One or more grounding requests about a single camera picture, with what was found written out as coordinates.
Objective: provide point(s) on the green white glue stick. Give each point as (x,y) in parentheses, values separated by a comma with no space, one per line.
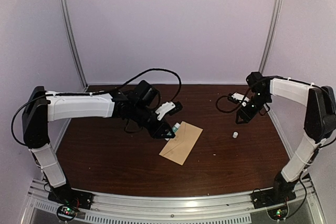
(175,127)

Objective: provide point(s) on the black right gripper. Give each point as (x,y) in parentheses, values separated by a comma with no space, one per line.
(245,115)

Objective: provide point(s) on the left aluminium corner post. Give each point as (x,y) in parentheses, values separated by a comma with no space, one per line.
(72,43)

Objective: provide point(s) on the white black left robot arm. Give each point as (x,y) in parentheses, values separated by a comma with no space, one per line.
(48,106)

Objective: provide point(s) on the aluminium corner post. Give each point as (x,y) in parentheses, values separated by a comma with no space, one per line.
(72,43)
(276,11)

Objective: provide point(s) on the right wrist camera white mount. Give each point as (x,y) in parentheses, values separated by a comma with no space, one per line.
(238,98)

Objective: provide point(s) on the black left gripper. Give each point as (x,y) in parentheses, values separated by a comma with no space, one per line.
(156,133)

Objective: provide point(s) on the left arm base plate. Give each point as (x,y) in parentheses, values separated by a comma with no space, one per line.
(72,203)

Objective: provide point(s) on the right aluminium corner post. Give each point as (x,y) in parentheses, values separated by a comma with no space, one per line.
(276,11)

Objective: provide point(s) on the tan paper envelope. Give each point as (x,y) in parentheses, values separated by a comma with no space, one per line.
(177,149)

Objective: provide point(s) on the aluminium front frame rail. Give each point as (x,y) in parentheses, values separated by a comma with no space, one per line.
(228,208)

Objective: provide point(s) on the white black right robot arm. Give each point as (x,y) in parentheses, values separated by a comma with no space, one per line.
(318,119)

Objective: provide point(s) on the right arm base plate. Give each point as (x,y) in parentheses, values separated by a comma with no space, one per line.
(273,200)

